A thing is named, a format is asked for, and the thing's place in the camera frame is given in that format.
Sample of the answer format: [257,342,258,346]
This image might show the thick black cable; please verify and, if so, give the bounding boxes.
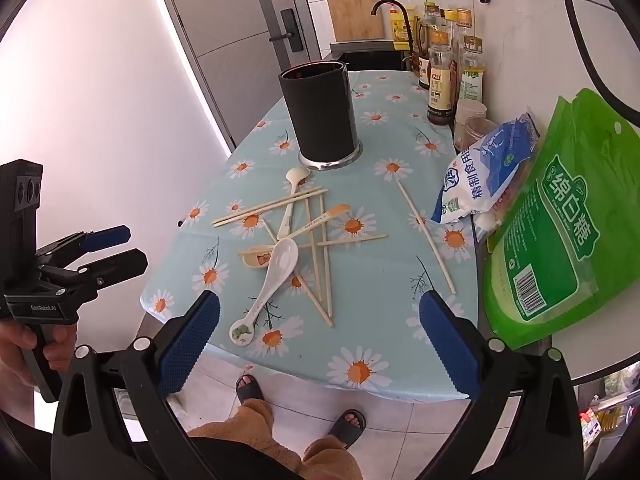
[561,0,640,128]

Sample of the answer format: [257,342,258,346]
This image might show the pale long chopstick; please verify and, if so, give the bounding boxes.
[395,177,457,295]

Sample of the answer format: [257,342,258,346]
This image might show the cream plastic spoon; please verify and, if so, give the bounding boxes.
[276,167,312,240]

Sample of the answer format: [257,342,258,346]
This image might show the black cylindrical utensil holder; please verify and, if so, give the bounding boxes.
[278,60,363,171]

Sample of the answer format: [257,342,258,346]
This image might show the large white ceramic spoon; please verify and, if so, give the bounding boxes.
[229,238,300,347]

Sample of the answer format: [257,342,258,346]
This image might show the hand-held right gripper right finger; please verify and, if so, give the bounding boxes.
[419,289,586,480]

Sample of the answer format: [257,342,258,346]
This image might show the brown fleece pants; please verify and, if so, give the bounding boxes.
[187,397,363,480]

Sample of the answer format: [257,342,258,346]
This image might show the black faucet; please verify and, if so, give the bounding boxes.
[370,0,418,56]

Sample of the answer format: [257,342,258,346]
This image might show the colourful packaged goods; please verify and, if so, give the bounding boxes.
[575,360,640,456]

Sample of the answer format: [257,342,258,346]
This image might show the group of wooden chopsticks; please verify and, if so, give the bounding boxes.
[211,187,389,329]

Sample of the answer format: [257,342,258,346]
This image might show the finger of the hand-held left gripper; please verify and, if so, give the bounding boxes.
[35,226,132,264]
[34,248,149,305]

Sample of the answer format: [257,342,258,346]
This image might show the person's left hand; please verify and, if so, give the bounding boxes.
[0,317,78,428]

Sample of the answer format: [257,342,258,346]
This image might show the short wooden spoon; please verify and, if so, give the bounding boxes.
[237,245,275,269]

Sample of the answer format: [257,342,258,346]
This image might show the green sugar bag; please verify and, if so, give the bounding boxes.
[482,88,640,351]

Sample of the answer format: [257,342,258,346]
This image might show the black sink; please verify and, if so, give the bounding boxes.
[330,40,418,72]

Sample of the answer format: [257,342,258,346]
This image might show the white lidded jar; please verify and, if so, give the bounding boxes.
[452,99,488,153]

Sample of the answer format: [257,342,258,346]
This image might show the grey door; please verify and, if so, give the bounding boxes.
[150,0,321,151]

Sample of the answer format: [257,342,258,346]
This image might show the yellow oil jug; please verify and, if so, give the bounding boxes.
[389,2,416,51]

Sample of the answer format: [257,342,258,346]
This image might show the daisy print tablecloth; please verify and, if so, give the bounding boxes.
[140,70,481,403]

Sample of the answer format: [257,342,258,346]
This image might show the row of condiment bottles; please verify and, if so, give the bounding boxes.
[412,1,488,126]

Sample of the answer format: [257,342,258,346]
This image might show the black slipper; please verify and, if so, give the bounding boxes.
[327,408,367,451]
[235,372,265,406]

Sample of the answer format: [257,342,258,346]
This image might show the white and blue salt bag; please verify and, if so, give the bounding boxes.
[431,112,542,225]

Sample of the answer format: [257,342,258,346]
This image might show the bamboo cutting board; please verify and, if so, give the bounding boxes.
[322,0,386,43]

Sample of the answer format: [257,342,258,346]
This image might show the brown spice jar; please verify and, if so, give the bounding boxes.
[462,116,498,153]

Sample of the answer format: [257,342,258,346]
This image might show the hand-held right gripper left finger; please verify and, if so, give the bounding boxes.
[50,290,222,480]

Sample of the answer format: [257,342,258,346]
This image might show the black door lock handle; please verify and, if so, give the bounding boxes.
[268,8,305,53]

